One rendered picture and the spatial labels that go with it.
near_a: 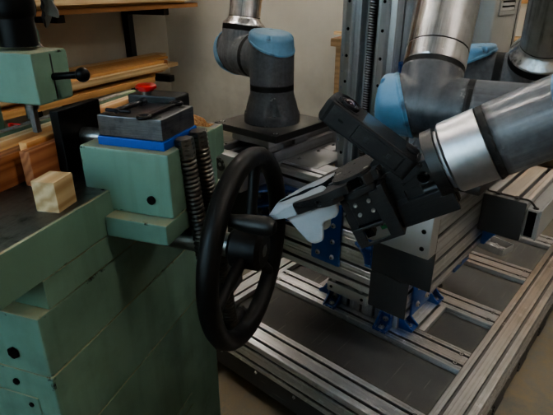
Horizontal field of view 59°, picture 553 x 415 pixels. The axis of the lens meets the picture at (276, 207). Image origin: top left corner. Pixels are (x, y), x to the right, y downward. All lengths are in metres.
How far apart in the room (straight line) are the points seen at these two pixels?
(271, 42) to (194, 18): 3.32
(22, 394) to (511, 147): 0.65
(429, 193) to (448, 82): 0.15
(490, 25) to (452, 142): 0.95
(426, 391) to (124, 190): 0.97
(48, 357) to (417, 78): 0.55
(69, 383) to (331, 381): 0.77
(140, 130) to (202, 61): 3.92
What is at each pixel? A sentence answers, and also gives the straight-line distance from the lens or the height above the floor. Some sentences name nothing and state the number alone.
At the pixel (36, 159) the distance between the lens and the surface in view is 0.74.
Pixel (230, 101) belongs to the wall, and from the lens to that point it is 4.47.
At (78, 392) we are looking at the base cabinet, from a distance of 0.74.
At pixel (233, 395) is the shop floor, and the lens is 1.61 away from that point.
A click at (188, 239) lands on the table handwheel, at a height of 0.82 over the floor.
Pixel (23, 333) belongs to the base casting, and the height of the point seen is 0.77.
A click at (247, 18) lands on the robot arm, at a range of 1.38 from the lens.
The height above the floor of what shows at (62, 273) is 0.83.
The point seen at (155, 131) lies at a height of 0.99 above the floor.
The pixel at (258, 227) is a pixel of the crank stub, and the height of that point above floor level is 0.90.
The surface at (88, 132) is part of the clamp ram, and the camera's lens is 0.76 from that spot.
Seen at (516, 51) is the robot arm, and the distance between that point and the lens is 0.98.
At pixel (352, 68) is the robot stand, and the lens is 1.23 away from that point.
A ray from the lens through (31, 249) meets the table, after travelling 0.60.
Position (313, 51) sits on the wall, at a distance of 4.04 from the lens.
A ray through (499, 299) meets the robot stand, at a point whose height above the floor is 0.21.
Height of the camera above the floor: 1.15
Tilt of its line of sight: 25 degrees down
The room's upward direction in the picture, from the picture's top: straight up
